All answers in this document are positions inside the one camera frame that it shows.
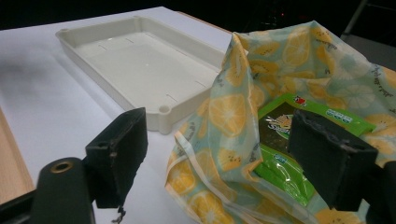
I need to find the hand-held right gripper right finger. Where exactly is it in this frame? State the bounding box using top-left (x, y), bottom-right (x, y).
top-left (288, 109), bottom-right (379, 213)

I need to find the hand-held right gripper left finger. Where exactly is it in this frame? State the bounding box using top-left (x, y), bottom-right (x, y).
top-left (84, 106), bottom-right (149, 210)

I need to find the green snack packet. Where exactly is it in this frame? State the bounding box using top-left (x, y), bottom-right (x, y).
top-left (253, 92), bottom-right (376, 207)

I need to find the white plastic tray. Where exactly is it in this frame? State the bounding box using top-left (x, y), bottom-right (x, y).
top-left (55, 15), bottom-right (226, 135)

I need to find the lemon print plastic bag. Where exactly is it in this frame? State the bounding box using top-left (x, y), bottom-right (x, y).
top-left (164, 20), bottom-right (396, 224)

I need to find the grey metal stand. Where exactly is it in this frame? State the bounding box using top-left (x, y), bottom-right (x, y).
top-left (340, 0), bottom-right (396, 48)

